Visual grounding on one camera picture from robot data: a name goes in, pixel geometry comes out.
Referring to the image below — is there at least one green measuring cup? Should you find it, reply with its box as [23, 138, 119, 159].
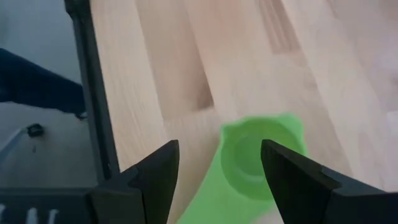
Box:
[177, 113, 309, 224]

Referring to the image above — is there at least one dark blue trouser leg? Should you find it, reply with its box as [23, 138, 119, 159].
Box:
[0, 48, 87, 115]

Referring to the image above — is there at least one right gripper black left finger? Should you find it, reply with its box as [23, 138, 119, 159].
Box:
[90, 139, 181, 224]

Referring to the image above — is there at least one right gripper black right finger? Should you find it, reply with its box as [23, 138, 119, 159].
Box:
[261, 138, 398, 224]

